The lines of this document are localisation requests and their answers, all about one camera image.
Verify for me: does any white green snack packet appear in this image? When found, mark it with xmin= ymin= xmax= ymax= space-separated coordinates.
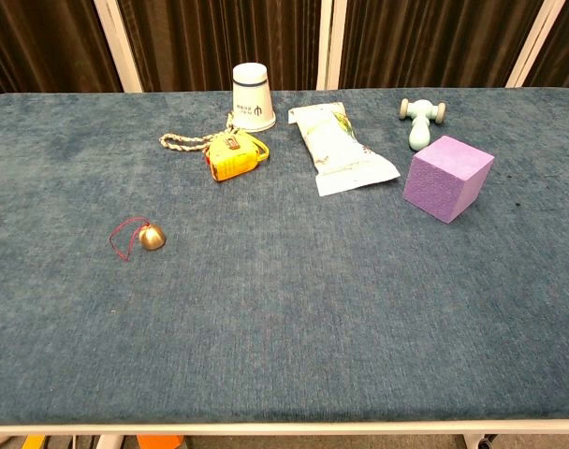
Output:
xmin=286 ymin=103 xmax=401 ymax=197

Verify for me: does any white partition post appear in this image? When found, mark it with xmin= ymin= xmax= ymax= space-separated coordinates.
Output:
xmin=93 ymin=0 xmax=144 ymax=94
xmin=504 ymin=0 xmax=560 ymax=89
xmin=315 ymin=0 xmax=347 ymax=91

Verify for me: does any white table frame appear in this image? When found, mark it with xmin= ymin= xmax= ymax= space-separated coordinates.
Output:
xmin=0 ymin=419 xmax=569 ymax=449

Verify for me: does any purple foam cube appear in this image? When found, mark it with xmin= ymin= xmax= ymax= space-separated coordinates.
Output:
xmin=401 ymin=135 xmax=496 ymax=225

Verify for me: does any white paper cup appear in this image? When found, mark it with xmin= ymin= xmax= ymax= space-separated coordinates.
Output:
xmin=230 ymin=62 xmax=277 ymax=132

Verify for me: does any yellow tape measure with rope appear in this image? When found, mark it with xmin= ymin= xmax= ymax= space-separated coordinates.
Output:
xmin=158 ymin=111 xmax=270 ymax=182

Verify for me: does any blue table cloth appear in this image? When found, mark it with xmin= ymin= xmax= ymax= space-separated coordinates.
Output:
xmin=0 ymin=87 xmax=569 ymax=425

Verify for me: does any orange object under table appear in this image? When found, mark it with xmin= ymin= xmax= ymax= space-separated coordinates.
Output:
xmin=137 ymin=434 xmax=185 ymax=449

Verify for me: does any mint green toy hammer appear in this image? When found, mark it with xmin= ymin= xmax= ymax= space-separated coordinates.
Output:
xmin=399 ymin=98 xmax=448 ymax=152

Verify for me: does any dark brown curtain panel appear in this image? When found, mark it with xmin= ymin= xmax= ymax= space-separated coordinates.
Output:
xmin=0 ymin=0 xmax=123 ymax=102
xmin=526 ymin=0 xmax=569 ymax=90
xmin=118 ymin=0 xmax=324 ymax=94
xmin=339 ymin=0 xmax=547 ymax=90

